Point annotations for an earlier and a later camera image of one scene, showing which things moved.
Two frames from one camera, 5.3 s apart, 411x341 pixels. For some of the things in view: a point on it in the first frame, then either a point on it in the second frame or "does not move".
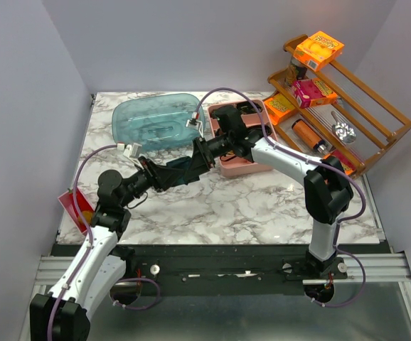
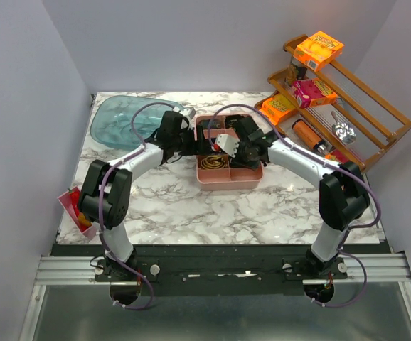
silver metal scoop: x=343 y=131 does not move
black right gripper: x=201 y=162 → x=237 y=161
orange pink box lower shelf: x=348 y=165 does not move
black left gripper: x=161 y=177 → x=198 y=147
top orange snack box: x=318 y=50 does not move
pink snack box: x=311 y=92 does not move
